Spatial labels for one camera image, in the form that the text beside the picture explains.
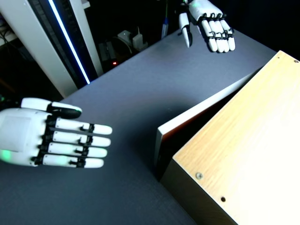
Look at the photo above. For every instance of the grey table cloth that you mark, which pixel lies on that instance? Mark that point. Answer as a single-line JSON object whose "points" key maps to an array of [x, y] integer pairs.
{"points": [[112, 187]]}

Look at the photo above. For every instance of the white power adapter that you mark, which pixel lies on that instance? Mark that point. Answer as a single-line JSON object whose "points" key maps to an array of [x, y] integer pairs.
{"points": [[140, 41]]}

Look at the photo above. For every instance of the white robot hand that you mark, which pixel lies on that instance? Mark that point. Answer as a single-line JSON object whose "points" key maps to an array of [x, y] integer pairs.
{"points": [[21, 136], [201, 10]]}

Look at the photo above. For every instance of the white column with light strip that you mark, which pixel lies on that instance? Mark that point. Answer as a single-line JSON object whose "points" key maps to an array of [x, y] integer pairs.
{"points": [[44, 42]]}

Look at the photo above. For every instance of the black device with red light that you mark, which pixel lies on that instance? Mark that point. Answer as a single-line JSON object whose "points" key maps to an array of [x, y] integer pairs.
{"points": [[107, 55]]}

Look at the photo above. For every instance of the light wooden cabinet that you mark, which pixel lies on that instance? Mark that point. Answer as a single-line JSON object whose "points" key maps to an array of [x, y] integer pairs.
{"points": [[246, 140]]}

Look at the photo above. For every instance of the grey power adapter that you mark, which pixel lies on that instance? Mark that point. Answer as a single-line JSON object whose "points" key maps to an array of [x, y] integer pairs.
{"points": [[124, 37]]}

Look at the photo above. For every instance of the white-edged brown cabinet door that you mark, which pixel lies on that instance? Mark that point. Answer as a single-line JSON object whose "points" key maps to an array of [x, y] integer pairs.
{"points": [[201, 105]]}

